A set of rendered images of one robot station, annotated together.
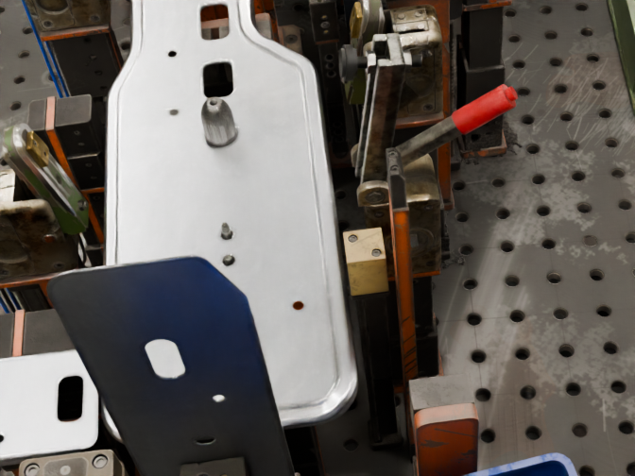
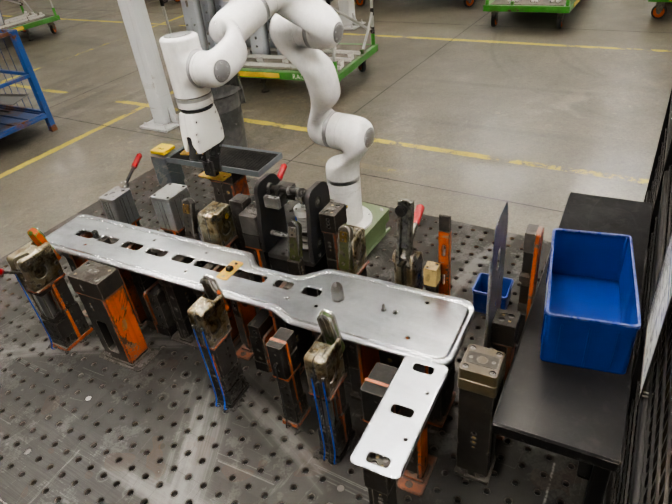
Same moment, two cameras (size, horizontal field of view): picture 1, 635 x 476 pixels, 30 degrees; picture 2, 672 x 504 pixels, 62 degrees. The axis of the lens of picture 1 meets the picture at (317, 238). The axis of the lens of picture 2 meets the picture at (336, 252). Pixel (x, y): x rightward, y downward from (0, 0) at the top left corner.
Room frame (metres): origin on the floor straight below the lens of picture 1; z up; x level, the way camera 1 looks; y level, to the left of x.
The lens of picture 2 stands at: (0.26, 1.03, 1.91)
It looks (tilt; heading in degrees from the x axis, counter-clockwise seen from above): 35 degrees down; 299
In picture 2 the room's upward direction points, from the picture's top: 7 degrees counter-clockwise
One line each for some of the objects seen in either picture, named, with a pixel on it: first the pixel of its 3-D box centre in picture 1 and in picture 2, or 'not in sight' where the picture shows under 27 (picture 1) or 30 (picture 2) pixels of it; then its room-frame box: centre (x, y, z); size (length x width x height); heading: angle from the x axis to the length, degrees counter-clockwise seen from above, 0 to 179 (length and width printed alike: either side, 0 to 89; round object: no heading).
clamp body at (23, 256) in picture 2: not in sight; (52, 297); (1.73, 0.23, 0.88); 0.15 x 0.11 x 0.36; 88
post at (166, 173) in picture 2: not in sight; (180, 207); (1.61, -0.29, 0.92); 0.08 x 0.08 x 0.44; 88
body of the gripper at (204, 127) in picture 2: not in sight; (201, 125); (1.13, 0.04, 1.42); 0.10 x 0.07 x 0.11; 85
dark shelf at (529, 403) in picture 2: not in sight; (587, 294); (0.23, -0.10, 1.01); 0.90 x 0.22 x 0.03; 88
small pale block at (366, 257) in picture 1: (376, 352); (432, 320); (0.59, -0.04, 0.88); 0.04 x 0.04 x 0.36; 88
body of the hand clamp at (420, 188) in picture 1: (405, 284); (409, 306); (0.66, -0.08, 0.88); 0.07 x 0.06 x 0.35; 88
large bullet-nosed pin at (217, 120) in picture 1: (218, 123); (337, 292); (0.80, 0.08, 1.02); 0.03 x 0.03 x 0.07
